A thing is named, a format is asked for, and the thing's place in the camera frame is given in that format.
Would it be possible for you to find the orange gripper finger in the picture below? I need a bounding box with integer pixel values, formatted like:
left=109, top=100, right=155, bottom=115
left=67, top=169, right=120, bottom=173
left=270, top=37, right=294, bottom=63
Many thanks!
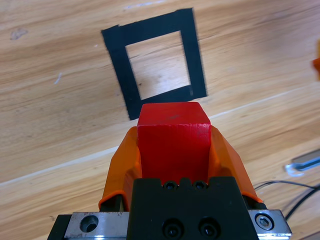
left=310, top=56, right=320, bottom=81
left=207, top=124, right=268, bottom=211
left=98, top=125, right=144, bottom=213

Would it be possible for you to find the red wooden block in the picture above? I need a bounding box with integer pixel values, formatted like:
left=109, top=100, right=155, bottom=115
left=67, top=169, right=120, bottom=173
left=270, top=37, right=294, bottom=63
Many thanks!
left=136, top=101, right=213, bottom=186

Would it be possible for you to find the aluminium profile bar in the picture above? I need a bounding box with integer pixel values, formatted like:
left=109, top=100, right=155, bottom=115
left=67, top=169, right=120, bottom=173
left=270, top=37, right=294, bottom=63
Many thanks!
left=283, top=149, right=320, bottom=177

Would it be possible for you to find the black tape square outline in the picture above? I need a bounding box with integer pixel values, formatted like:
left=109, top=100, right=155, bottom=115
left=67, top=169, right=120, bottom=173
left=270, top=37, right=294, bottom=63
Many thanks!
left=101, top=7, right=209, bottom=121

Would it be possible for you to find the thin gripper cable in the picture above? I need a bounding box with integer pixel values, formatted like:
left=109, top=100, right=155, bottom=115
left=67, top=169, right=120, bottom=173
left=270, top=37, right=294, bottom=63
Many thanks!
left=252, top=179, right=320, bottom=196

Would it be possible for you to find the black camera cable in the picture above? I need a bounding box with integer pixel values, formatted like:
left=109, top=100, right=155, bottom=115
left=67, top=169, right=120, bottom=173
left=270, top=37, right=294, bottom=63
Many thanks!
left=284, top=184, right=320, bottom=221

